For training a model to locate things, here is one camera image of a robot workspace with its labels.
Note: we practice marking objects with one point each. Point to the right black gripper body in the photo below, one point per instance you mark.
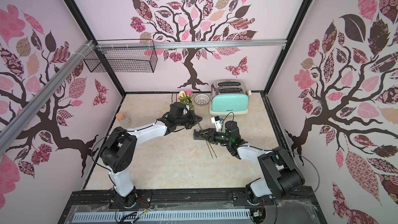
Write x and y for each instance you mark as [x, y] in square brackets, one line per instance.
[207, 135]

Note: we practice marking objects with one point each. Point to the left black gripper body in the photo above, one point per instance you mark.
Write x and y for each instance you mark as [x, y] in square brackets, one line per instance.
[183, 120]

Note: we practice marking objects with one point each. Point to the peach artificial rose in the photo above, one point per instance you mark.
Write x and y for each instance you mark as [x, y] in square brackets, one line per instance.
[181, 99]

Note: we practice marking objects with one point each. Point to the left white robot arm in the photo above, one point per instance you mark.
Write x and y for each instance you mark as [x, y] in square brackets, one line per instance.
[118, 149]

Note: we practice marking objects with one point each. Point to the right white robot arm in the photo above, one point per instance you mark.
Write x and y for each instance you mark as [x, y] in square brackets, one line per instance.
[281, 176]

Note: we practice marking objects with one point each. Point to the patterned white bowl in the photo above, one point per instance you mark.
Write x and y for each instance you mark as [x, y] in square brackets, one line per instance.
[202, 99]

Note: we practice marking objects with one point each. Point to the mint green toaster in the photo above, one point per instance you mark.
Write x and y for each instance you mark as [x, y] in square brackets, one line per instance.
[229, 96]

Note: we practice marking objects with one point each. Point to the rear aluminium frame rail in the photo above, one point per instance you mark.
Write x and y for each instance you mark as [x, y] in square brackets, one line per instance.
[198, 44]

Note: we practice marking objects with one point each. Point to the aluminium frame rail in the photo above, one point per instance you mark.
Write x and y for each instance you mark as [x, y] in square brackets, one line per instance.
[198, 44]
[10, 133]

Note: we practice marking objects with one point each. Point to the black wire basket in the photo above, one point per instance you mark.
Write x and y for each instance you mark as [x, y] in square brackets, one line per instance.
[123, 56]

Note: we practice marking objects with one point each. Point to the white slotted cable duct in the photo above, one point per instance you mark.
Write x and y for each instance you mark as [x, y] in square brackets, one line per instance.
[204, 216]

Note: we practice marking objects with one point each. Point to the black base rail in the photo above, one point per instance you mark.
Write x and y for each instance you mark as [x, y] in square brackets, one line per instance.
[301, 209]

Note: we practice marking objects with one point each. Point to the left aluminium frame rail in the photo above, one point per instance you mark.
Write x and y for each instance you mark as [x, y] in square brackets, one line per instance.
[10, 133]

